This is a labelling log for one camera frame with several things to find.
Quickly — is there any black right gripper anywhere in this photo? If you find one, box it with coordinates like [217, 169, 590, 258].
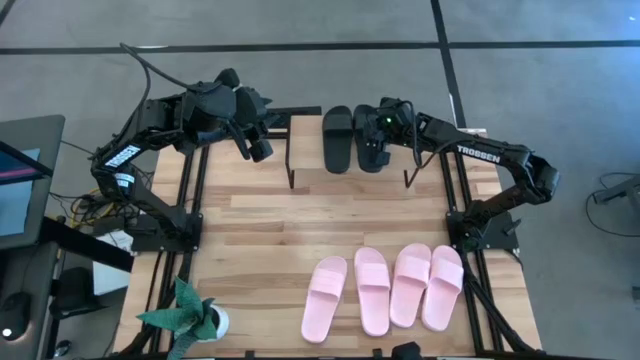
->
[360, 97, 419, 170]

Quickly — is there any yellow floor cable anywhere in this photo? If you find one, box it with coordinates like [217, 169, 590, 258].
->
[69, 188, 104, 229]

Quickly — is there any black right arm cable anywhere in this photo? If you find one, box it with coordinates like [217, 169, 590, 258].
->
[407, 99, 464, 169]

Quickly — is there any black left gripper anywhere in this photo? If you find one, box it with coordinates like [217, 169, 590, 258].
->
[227, 87, 275, 164]

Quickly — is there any black floor cable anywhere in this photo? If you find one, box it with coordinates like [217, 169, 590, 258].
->
[584, 172, 640, 239]

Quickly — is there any black floor object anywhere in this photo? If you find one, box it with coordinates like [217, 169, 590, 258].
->
[49, 267, 106, 321]

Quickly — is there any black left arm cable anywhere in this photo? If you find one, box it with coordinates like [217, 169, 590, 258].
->
[118, 42, 201, 126]

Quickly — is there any black slide sandal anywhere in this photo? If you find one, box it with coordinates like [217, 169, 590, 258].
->
[352, 103, 392, 175]
[322, 105, 355, 175]

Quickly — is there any wooden shelf with black legs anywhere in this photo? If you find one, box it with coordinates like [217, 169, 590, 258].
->
[283, 113, 422, 190]

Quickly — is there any pink slide sandal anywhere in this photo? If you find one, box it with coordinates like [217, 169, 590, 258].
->
[389, 242, 433, 329]
[353, 246, 393, 338]
[300, 255, 349, 345]
[420, 244, 466, 333]

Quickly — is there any green plant in white pot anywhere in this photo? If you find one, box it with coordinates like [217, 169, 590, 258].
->
[135, 277, 231, 360]

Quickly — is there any white box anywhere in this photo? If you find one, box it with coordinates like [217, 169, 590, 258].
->
[92, 230, 134, 297]

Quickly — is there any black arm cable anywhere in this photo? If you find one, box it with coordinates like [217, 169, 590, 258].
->
[407, 99, 464, 169]
[118, 42, 201, 126]

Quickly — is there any black aluminium table frame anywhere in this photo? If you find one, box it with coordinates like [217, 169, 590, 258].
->
[117, 130, 544, 359]

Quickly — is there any grey stand foot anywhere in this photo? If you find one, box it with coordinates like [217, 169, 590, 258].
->
[592, 172, 640, 206]

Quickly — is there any dark grey desk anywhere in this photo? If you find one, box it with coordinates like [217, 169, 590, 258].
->
[0, 214, 135, 360]

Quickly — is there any black computer mouse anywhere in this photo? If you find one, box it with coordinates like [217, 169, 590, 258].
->
[0, 291, 32, 342]

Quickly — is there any black computer monitor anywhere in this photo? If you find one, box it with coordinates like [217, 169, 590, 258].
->
[0, 114, 67, 251]

